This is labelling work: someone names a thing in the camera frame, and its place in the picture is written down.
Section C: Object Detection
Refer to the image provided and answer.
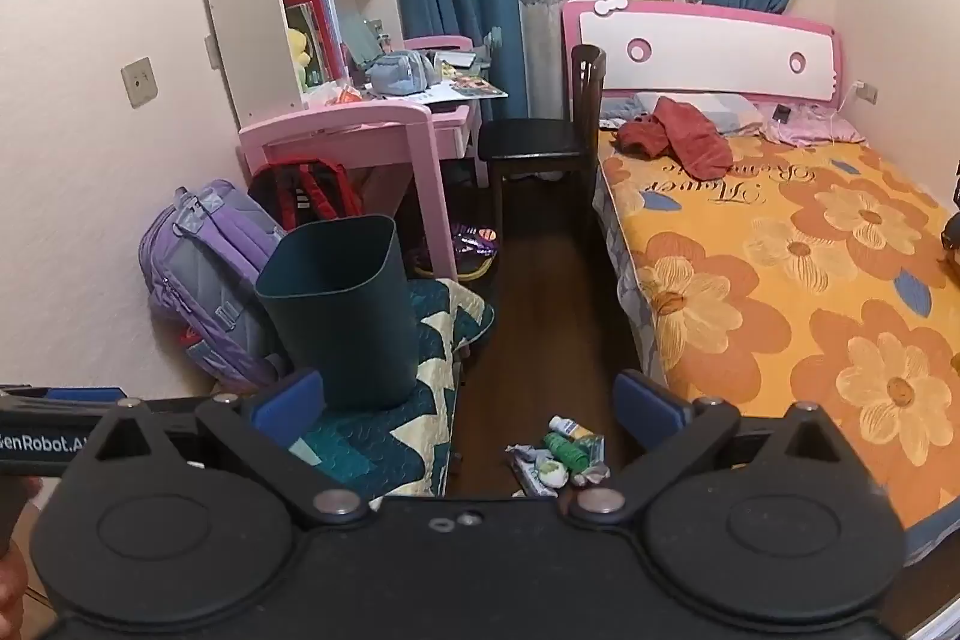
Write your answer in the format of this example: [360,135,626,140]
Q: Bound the person's left hand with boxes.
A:
[0,551,31,620]

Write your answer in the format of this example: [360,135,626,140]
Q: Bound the dark wooden chair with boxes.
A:
[478,44,607,236]

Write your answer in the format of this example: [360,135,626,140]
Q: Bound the purple white snack packet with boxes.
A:
[506,445,557,497]

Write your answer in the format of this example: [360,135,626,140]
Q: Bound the yellow white drink bottle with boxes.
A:
[550,415,605,450]

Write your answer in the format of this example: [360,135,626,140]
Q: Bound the pink white bed frame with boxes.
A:
[561,0,845,105]

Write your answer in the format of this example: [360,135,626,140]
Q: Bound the teal cream quilted mat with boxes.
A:
[296,277,496,510]

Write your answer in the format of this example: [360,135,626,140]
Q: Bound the purple grey backpack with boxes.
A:
[139,179,301,390]

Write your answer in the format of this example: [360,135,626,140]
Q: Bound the pink desk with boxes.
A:
[238,36,485,281]

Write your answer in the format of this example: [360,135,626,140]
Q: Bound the pink pillow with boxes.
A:
[757,100,863,146]

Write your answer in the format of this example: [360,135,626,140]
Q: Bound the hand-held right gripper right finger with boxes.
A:
[561,370,884,528]

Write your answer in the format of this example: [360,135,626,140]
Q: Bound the red black backpack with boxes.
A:
[247,158,365,234]

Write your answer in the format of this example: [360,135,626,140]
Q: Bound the yellow plush toy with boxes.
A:
[287,26,312,86]

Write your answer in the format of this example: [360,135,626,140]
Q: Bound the purple shiny bag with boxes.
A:
[450,220,500,277]

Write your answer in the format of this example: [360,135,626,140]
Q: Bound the grey green folder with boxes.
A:
[345,10,385,64]

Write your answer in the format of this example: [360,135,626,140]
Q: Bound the blue grey pencil bag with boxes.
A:
[367,49,440,97]

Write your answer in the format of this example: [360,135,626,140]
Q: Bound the dark green trash bin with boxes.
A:
[255,215,421,410]

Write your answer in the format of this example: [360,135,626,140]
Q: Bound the light grey pillow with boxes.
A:
[600,91,766,135]

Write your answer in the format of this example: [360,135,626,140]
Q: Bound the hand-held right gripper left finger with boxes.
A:
[67,370,374,530]

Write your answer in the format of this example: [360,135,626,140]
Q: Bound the colourful open magazine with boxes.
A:
[420,72,509,103]

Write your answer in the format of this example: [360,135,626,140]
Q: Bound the red garment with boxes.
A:
[615,96,736,180]

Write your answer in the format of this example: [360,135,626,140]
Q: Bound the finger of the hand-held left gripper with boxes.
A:
[0,385,143,416]

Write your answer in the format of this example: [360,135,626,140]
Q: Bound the row of red books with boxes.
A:
[283,0,347,86]

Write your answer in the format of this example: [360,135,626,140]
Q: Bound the green can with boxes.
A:
[544,431,593,472]

